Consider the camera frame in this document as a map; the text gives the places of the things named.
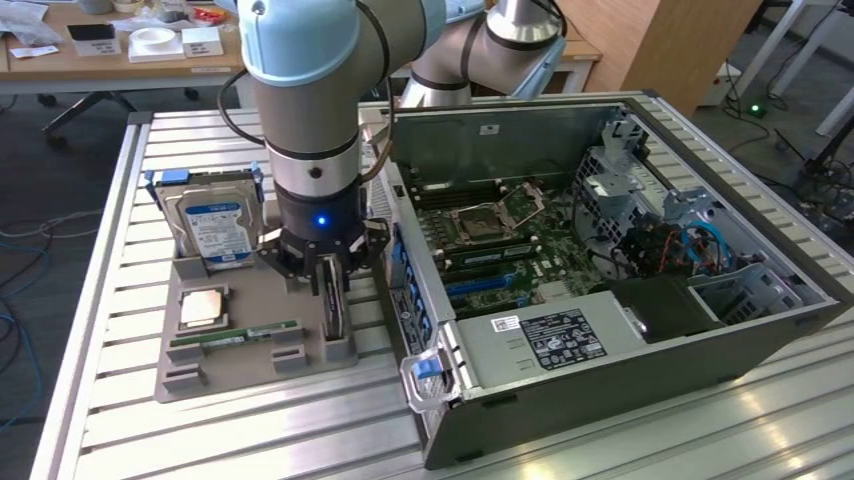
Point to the CPU socket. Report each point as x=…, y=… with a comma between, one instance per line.
x=481, y=225

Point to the blue slot retainer strip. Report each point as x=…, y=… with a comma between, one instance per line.
x=417, y=300

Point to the black and white box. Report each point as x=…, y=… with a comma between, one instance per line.
x=94, y=37

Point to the blue disk carrier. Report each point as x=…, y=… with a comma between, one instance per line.
x=175, y=176

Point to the green motherboard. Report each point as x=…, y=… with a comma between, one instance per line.
x=494, y=301

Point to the metal socket cover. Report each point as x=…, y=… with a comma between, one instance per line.
x=523, y=202

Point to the silver CPU chip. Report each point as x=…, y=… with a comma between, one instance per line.
x=202, y=307

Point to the wooden desk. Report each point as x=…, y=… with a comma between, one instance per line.
x=134, y=70

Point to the device with green light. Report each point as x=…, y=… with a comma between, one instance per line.
x=756, y=109

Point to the white card with red print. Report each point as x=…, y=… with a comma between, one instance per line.
x=34, y=51

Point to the flat white box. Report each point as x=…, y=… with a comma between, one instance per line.
x=161, y=54

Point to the small metal disk bay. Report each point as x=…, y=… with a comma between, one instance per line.
x=748, y=295

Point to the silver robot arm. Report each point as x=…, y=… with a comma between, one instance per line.
x=307, y=125

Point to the blue expansion slot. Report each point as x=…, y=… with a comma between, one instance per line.
x=483, y=285

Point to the grey power supply unit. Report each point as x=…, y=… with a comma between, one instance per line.
x=554, y=340

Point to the metal disk bay cage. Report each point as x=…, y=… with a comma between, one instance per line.
x=614, y=200

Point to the wooden cabinet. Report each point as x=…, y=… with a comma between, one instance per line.
x=668, y=50

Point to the green RAM stick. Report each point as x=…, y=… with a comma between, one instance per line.
x=221, y=339

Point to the crumpled plastic bag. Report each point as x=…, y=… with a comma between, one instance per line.
x=23, y=22

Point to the grey cup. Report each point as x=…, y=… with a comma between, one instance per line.
x=96, y=6

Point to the open grey PC case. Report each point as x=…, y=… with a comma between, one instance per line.
x=601, y=400

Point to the blue case latch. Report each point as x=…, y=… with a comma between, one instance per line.
x=429, y=367

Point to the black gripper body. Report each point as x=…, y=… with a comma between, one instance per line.
x=321, y=225

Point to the black chair base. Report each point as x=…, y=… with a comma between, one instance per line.
x=87, y=107

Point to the white tape roll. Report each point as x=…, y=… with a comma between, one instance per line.
x=150, y=36

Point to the white table frame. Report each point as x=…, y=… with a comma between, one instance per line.
x=808, y=45

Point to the small white box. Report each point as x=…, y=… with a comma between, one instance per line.
x=202, y=42

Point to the black fan shroud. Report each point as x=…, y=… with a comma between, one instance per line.
x=661, y=310

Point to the white unit with red button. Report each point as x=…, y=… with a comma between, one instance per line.
x=724, y=85

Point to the hard disk with blue label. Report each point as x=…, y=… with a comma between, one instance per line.
x=214, y=230

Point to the graphics card with black fan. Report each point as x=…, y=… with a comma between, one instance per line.
x=334, y=305

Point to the red packet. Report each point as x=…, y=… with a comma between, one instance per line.
x=210, y=16

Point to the grey parts rack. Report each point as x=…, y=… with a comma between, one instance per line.
x=254, y=310

